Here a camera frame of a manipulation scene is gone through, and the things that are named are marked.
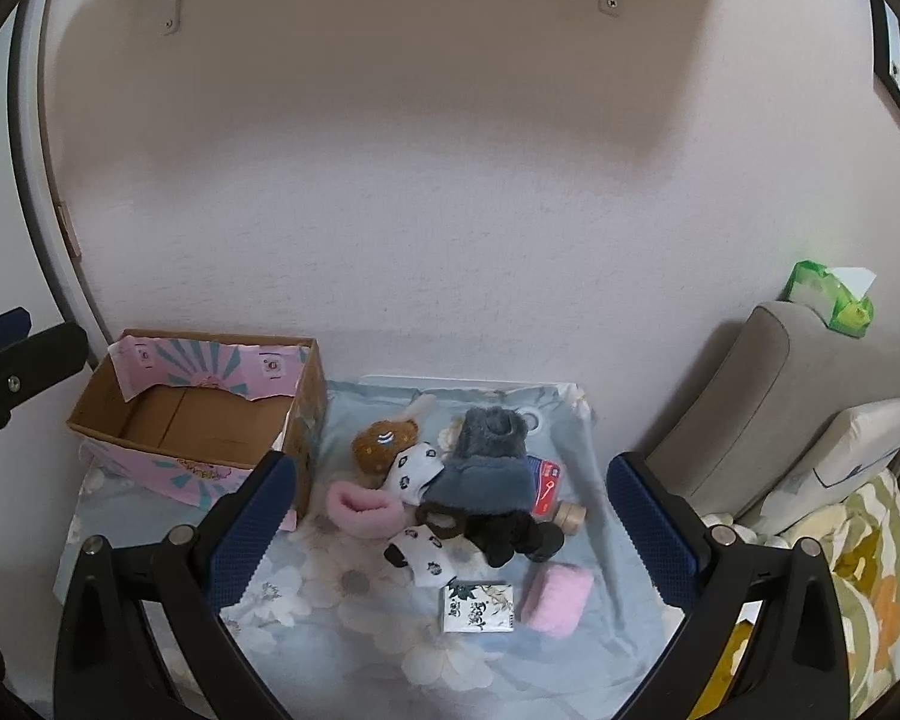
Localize white spotted sock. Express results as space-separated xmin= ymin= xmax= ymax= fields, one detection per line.
xmin=383 ymin=526 xmax=459 ymax=590
xmin=386 ymin=441 xmax=446 ymax=508

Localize green floral blanket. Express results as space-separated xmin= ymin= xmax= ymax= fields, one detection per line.
xmin=701 ymin=465 xmax=900 ymax=720

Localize brown hair ring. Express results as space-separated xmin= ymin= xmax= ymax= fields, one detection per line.
xmin=415 ymin=502 xmax=467 ymax=542

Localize green tissue pack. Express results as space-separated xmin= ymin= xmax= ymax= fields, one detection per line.
xmin=785 ymin=261 xmax=875 ymax=338

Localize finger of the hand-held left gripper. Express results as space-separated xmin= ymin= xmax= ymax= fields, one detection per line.
xmin=0 ymin=307 xmax=33 ymax=365
xmin=0 ymin=321 xmax=91 ymax=482

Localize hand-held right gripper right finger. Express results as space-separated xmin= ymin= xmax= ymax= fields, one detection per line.
xmin=606 ymin=452 xmax=850 ymax=720

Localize grey sofa cushion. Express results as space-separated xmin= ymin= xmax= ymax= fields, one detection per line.
xmin=645 ymin=301 xmax=900 ymax=520

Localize black fuzzy scrunchie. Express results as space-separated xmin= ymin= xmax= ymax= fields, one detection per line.
xmin=465 ymin=514 xmax=565 ymax=568

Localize pink fuzzy sock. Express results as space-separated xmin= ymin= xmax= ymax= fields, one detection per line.
xmin=326 ymin=481 xmax=405 ymax=542
xmin=522 ymin=562 xmax=594 ymax=635

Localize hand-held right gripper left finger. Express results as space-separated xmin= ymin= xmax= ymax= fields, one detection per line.
xmin=54 ymin=450 xmax=299 ymax=720

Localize blue-grey fuzzy sock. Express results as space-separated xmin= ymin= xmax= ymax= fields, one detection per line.
xmin=423 ymin=457 xmax=538 ymax=520

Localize pink printed cardboard box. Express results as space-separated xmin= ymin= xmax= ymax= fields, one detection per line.
xmin=66 ymin=328 xmax=328 ymax=533

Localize dark door frame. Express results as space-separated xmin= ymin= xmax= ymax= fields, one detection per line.
xmin=6 ymin=0 xmax=85 ymax=335

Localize white floral tissue packet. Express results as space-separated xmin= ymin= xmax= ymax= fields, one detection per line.
xmin=440 ymin=579 xmax=515 ymax=633

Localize white pillow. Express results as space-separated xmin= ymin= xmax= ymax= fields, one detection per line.
xmin=756 ymin=397 xmax=900 ymax=541

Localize brown plush toy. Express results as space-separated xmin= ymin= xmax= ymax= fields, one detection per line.
xmin=351 ymin=394 xmax=440 ymax=478

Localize blue floral cloth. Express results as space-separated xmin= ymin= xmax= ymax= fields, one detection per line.
xmin=52 ymin=379 xmax=692 ymax=720

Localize red and blue packet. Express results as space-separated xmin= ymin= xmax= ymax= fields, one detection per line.
xmin=526 ymin=457 xmax=564 ymax=518

